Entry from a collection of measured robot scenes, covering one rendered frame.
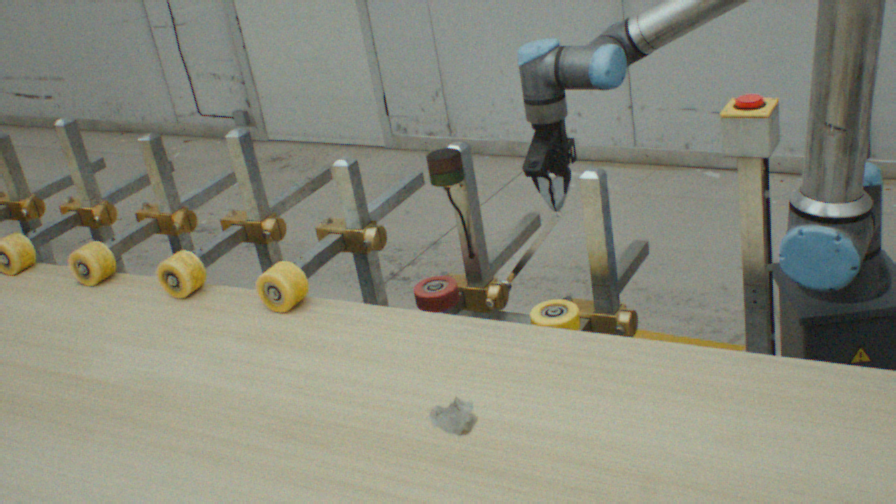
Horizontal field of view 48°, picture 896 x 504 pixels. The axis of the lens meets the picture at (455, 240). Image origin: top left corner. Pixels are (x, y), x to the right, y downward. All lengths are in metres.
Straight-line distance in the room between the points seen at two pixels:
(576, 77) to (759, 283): 0.65
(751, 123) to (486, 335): 0.53
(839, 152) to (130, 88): 5.26
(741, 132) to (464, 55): 3.47
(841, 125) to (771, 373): 0.61
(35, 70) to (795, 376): 6.38
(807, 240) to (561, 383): 0.70
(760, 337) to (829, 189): 0.41
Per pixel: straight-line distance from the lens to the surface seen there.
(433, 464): 1.38
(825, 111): 1.95
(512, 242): 2.04
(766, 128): 1.52
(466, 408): 1.46
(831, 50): 1.91
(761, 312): 1.68
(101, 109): 6.96
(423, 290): 1.81
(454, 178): 1.72
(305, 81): 5.60
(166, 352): 1.84
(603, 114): 4.66
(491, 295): 1.85
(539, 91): 2.13
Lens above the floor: 1.73
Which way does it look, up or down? 24 degrees down
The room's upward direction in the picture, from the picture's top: 10 degrees counter-clockwise
